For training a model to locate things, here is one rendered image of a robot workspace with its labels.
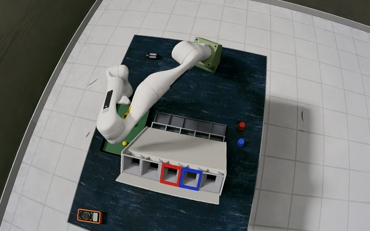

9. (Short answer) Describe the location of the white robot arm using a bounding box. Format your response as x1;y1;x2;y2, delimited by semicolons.
97;41;212;144

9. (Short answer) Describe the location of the blue square frame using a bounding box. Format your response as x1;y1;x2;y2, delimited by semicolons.
179;167;202;191

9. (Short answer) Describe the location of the red plug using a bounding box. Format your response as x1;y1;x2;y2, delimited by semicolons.
238;122;245;130

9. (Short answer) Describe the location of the orange digital multimeter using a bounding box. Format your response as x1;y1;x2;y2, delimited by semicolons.
77;209;103;224

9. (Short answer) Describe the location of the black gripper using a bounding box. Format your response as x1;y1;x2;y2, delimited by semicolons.
128;91;134;102

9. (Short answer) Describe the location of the blue plug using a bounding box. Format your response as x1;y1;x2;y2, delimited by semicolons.
237;139;245;147

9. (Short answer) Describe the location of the red square frame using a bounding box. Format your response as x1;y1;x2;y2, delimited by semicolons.
160;163;182;187

